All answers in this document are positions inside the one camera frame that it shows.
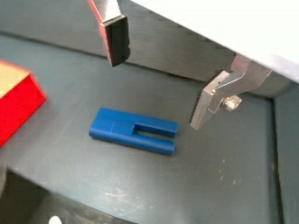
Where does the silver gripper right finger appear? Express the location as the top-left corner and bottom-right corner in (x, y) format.
(189, 54), (272, 130)

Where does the blue slotted square-circle block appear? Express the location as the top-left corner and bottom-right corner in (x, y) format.
(88, 108), (179, 155)

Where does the red shape-sorting fixture block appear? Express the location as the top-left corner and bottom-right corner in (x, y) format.
(0, 59), (46, 147)

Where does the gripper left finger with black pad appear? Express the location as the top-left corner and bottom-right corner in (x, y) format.
(85, 0), (132, 67)

